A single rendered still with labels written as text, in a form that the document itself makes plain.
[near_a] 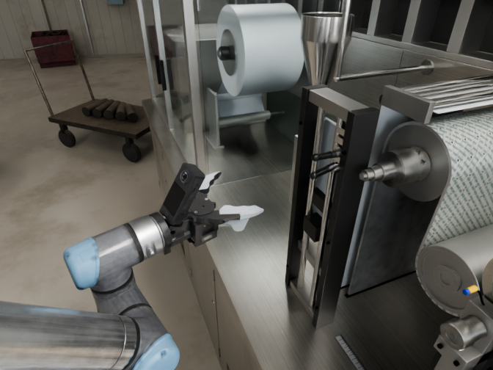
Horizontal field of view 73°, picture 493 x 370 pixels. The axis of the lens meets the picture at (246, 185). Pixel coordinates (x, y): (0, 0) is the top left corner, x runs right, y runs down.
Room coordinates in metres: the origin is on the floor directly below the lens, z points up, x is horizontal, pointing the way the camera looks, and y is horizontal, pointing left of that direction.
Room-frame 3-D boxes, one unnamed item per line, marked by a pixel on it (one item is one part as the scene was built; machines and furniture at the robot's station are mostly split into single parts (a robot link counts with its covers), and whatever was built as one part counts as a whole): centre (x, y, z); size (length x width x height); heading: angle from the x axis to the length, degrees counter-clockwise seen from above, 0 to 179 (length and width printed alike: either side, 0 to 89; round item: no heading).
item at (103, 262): (0.41, 0.24, 1.21); 0.11 x 0.08 x 0.09; 129
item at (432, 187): (0.57, -0.42, 1.34); 0.25 x 0.14 x 0.14; 112
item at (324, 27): (1.00, -0.22, 1.50); 0.14 x 0.14 x 0.06
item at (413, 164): (0.51, -0.28, 1.34); 0.06 x 0.06 x 0.06; 22
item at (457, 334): (0.29, -0.31, 1.18); 0.04 x 0.02 x 0.04; 22
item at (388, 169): (0.49, -0.22, 1.34); 0.06 x 0.03 x 0.03; 112
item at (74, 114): (3.46, 1.48, 0.50); 1.27 x 0.74 x 1.00; 70
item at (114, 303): (0.40, 0.23, 1.12); 0.11 x 0.08 x 0.11; 39
